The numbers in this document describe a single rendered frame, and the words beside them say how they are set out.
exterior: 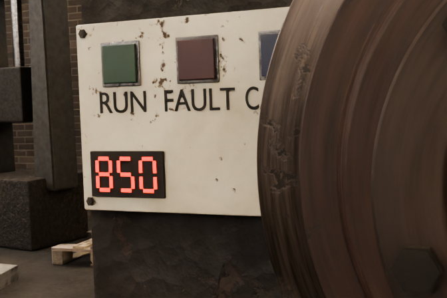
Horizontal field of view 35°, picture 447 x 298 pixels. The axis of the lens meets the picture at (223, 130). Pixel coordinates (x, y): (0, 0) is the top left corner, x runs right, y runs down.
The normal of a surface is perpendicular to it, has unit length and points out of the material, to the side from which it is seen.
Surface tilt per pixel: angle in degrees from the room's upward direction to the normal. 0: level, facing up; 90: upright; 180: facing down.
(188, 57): 90
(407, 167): 90
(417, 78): 90
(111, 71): 90
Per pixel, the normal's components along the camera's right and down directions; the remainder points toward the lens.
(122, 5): -0.40, 0.06
